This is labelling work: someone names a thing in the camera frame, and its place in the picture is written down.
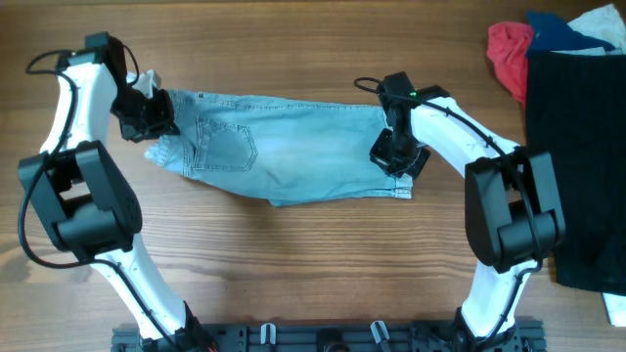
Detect dark blue cloth garment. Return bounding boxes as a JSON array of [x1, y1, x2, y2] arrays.
[[526, 11, 615, 54]]

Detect white paper sheet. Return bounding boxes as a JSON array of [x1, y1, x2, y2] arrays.
[[603, 293, 626, 328]]

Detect light blue denim jeans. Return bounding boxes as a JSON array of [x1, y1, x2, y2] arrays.
[[145, 89, 413, 206]]

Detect black cloth garment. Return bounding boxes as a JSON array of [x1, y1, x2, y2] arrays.
[[525, 52, 625, 295]]

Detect red cloth garment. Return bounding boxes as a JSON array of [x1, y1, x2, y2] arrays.
[[486, 22, 534, 106]]

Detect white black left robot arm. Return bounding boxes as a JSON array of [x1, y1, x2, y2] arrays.
[[18, 32, 214, 351]]

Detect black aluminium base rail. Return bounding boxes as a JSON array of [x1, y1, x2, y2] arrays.
[[111, 320, 548, 352]]

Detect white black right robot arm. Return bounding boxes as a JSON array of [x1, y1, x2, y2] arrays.
[[370, 72, 565, 351]]

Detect white cloth garment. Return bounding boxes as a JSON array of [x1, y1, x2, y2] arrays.
[[559, 4, 625, 56]]

